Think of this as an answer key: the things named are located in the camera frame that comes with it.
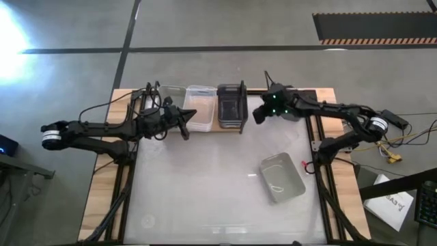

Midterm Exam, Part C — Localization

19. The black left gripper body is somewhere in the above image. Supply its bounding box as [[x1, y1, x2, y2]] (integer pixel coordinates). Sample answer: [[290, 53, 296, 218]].
[[135, 104, 182, 141]]

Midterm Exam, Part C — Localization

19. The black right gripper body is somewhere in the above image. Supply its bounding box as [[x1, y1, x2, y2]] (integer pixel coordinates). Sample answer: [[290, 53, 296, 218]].
[[260, 83, 300, 120]]

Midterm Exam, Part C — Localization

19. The dark smoked plastic basket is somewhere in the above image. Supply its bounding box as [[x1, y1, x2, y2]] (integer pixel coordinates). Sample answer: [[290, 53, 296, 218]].
[[216, 83, 244, 130], [218, 118, 242, 130], [272, 102, 310, 122]]

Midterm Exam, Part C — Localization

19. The clear plastic container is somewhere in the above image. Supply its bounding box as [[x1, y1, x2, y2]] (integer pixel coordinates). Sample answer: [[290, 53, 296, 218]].
[[158, 84, 188, 133]]

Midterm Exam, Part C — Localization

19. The grey plastic basket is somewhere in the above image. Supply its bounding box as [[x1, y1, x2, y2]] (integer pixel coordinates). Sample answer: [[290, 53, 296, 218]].
[[258, 151, 307, 205]]

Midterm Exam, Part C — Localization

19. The black power adapter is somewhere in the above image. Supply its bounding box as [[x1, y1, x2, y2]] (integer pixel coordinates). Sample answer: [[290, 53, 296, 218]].
[[381, 109, 410, 131]]

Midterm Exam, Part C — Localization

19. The black mat with hazard stripes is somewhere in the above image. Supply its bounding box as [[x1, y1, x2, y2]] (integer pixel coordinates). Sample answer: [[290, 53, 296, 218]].
[[312, 11, 437, 46]]

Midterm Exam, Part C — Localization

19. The black diagonal bar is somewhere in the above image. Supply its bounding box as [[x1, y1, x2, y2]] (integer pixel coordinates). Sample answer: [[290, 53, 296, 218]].
[[358, 166, 437, 202]]

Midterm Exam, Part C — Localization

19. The grey side desk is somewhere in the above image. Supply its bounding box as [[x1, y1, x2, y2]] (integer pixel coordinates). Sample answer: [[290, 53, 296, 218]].
[[0, 153, 56, 246]]

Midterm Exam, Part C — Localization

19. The white paper sheet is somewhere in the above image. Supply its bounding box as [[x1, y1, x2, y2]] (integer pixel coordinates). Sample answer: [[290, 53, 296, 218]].
[[363, 173, 415, 233]]

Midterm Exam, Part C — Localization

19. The black device with blue light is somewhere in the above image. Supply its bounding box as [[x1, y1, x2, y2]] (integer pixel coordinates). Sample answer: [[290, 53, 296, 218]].
[[0, 133, 20, 159]]

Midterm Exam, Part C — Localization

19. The black keyboard with coloured keys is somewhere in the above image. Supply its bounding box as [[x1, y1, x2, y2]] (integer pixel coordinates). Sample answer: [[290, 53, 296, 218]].
[[414, 180, 437, 230]]

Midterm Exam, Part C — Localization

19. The black aluminium table frame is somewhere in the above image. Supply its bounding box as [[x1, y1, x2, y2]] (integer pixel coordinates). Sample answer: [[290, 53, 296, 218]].
[[77, 81, 371, 246]]

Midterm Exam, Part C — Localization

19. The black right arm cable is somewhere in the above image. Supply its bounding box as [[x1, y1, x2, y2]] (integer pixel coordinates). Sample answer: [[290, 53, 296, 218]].
[[264, 70, 275, 90]]

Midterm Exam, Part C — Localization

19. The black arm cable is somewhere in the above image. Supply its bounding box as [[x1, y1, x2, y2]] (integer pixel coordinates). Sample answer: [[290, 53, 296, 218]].
[[264, 70, 275, 90], [78, 87, 171, 141]]

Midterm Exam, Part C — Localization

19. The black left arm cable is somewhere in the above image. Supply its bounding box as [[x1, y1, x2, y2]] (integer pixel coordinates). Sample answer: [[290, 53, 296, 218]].
[[78, 87, 171, 141]]

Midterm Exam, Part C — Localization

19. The yellow cable connector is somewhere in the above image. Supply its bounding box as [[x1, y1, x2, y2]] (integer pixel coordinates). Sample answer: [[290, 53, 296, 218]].
[[386, 152, 404, 165]]

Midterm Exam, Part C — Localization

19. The yellow floor cable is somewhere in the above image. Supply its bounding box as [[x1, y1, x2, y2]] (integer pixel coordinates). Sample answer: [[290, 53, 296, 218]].
[[375, 115, 437, 154]]

